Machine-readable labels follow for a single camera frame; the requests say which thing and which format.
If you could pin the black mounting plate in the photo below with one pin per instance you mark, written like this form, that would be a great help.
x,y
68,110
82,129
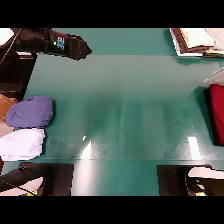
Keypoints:
x,y
58,178
171,180

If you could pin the red garment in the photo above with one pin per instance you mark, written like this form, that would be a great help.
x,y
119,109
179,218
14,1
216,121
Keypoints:
x,y
218,113

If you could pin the purple garment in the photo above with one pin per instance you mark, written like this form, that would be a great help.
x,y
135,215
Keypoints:
x,y
31,111

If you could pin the pink garment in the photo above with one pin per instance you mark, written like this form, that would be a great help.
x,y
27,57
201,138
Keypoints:
x,y
4,128

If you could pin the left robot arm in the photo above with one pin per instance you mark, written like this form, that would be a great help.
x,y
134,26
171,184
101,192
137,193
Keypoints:
x,y
33,40

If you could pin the white garment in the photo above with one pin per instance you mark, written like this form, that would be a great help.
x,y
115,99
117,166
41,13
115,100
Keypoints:
x,y
21,145

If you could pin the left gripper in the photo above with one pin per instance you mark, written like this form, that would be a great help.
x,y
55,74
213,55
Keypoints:
x,y
79,47

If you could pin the dark brown garment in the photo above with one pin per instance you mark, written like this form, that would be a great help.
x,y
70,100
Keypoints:
x,y
178,41

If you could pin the pale grey garment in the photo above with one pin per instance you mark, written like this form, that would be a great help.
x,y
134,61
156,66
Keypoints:
x,y
216,38

